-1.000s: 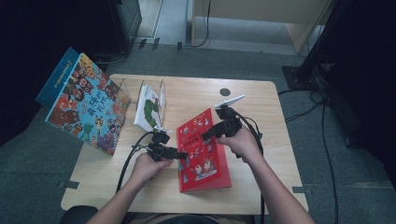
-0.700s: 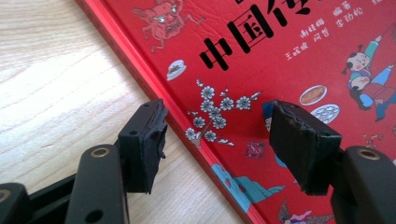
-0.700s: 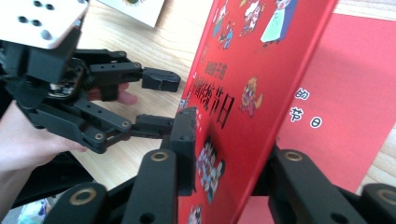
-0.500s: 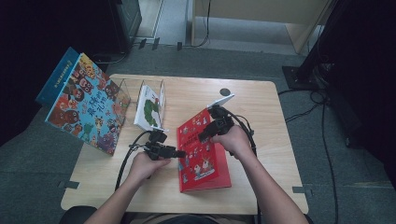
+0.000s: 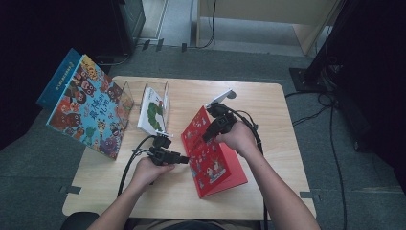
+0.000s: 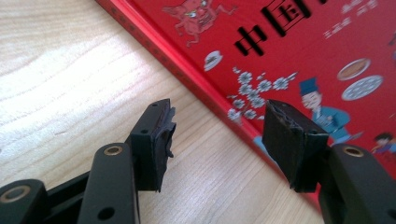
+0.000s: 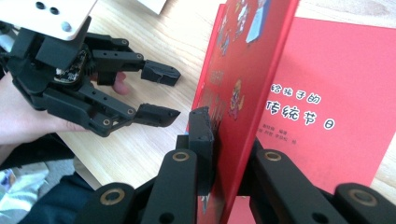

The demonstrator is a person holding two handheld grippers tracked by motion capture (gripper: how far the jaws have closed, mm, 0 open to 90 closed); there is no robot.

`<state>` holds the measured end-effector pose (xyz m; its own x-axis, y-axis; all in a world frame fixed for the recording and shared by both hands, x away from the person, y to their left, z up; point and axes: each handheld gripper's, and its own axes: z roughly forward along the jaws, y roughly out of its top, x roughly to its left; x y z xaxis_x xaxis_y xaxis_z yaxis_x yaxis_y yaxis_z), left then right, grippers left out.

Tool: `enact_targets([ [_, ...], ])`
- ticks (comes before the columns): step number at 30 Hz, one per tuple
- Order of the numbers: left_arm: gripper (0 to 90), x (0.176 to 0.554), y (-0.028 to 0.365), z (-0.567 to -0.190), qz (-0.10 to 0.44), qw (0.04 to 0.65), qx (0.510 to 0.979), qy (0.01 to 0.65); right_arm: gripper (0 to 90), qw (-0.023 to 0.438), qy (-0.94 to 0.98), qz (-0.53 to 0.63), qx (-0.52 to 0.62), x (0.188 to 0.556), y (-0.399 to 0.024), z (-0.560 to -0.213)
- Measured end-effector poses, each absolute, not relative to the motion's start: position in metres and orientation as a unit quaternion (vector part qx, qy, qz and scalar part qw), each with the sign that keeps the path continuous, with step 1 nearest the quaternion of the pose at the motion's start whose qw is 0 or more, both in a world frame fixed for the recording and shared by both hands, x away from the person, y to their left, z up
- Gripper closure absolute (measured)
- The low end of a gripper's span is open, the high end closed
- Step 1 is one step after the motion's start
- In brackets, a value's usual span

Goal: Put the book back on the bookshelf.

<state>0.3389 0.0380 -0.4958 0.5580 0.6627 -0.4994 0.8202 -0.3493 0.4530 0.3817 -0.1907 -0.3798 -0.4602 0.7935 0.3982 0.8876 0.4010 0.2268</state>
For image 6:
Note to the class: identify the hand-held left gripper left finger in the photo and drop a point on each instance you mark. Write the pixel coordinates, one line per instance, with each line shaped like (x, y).
(149, 155)

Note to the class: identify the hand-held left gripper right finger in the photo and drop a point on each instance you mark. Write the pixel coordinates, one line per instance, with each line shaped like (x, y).
(295, 149)

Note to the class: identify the red picture book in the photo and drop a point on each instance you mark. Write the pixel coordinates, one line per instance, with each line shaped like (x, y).
(280, 62)

